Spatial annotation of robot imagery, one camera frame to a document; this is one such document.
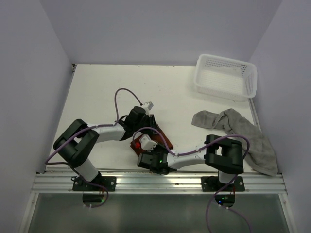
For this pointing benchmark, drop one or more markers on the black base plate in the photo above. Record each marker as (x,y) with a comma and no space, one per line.
(212,184)
(109,182)

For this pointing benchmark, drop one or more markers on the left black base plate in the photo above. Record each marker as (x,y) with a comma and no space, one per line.
(109,182)

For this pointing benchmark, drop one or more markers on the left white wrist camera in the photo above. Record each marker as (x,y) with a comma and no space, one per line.
(147,106)

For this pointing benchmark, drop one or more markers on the aluminium mounting rail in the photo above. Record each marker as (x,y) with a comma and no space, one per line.
(148,183)

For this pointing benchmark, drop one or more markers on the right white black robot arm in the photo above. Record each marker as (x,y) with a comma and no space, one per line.
(220,153)

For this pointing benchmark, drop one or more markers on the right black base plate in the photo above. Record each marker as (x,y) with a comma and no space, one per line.
(212,184)

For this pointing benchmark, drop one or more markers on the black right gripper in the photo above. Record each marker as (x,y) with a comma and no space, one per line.
(150,153)

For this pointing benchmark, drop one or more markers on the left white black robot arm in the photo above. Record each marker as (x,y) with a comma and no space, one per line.
(77,141)

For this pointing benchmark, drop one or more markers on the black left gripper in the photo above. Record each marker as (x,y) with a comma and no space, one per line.
(151,120)

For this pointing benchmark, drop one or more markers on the white perforated plastic basket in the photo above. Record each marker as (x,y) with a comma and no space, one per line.
(226,78)

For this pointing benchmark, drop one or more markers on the rust brown towel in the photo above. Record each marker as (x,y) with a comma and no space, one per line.
(156,134)

